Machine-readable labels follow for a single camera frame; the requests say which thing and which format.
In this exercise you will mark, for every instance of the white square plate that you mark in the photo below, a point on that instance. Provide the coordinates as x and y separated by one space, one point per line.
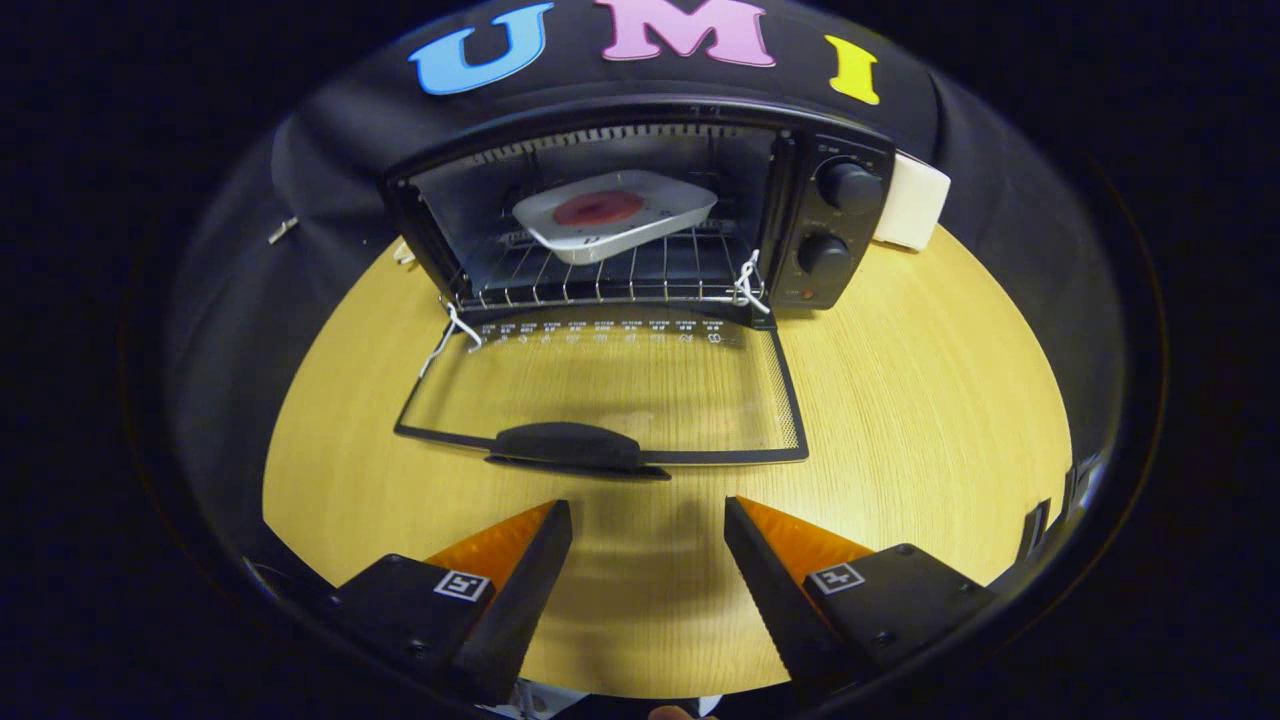
680 200

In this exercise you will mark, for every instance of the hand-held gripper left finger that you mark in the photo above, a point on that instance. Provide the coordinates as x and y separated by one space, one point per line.
515 610

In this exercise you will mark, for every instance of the cream white toaster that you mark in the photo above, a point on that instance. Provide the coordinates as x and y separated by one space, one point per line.
915 200

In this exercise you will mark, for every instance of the black toaster oven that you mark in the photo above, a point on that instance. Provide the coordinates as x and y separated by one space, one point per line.
860 235

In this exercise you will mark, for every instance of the dark grey chair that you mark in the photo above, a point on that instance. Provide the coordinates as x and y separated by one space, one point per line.
1033 530

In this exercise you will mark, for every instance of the pink round ham slice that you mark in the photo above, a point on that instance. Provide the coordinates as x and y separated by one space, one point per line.
600 208

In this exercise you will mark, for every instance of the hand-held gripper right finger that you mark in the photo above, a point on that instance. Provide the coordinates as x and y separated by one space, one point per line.
775 605

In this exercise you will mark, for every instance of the silver clip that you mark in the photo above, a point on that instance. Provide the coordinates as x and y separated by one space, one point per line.
283 230

